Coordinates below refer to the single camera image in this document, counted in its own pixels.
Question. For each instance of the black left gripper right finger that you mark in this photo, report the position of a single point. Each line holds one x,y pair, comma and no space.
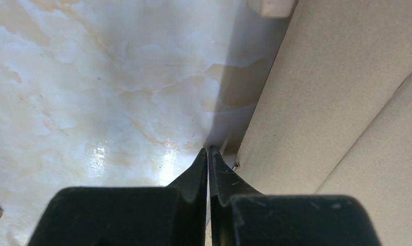
241,215

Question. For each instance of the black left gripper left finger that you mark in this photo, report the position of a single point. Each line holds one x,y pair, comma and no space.
170,215

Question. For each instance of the large cardboard box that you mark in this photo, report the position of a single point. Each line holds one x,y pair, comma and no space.
335,114

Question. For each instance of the wooden letter cube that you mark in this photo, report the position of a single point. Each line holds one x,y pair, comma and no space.
272,8

